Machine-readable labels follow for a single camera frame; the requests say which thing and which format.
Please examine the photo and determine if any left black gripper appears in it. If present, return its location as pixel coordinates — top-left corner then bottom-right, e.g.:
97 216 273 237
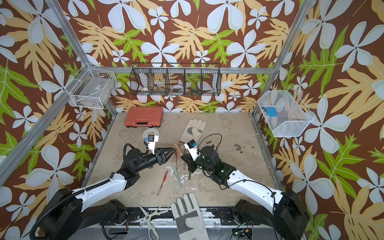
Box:
134 146 175 175

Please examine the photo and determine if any brown fountain pen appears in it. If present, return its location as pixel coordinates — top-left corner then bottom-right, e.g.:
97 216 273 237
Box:
174 143 183 156

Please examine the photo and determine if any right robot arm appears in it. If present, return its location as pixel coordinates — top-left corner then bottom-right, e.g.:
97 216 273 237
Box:
182 140 310 240

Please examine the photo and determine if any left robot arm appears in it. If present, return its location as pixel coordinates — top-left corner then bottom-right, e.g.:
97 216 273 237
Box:
29 144 176 240

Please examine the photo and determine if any light green pen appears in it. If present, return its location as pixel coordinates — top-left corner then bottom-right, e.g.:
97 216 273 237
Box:
173 166 183 188

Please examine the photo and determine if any red gel pen left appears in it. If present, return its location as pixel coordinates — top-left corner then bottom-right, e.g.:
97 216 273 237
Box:
157 171 169 196

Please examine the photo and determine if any beige work glove far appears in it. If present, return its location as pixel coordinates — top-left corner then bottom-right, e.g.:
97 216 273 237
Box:
179 119 207 144

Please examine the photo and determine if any beige work glove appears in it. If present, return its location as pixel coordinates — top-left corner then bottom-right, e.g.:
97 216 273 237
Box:
171 193 209 240
179 119 207 144

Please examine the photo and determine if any red plastic tool case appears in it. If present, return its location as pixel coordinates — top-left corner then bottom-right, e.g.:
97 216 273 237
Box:
124 107 163 128

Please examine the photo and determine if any white tape roll in basket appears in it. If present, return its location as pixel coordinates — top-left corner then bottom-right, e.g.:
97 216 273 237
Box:
171 85 184 93

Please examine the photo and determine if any beige work glove near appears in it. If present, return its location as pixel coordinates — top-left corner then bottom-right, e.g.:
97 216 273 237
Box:
171 193 209 240

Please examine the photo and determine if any blue object in basket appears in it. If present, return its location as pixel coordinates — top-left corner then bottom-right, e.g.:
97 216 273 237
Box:
266 107 278 117

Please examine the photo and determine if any white mesh basket right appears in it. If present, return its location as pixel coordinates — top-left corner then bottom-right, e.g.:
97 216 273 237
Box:
258 88 315 138

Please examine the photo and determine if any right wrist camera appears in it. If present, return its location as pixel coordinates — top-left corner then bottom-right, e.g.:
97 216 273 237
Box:
184 139 200 161

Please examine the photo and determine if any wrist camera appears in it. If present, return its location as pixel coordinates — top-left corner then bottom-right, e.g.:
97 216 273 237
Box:
184 139 200 161
144 135 159 154

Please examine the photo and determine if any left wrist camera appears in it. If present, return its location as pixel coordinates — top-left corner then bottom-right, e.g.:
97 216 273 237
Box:
144 135 159 154

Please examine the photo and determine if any black wire basket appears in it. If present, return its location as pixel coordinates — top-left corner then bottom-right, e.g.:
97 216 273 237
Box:
128 63 222 96

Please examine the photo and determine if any white wire basket left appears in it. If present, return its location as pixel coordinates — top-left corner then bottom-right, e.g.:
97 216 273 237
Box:
66 65 117 109

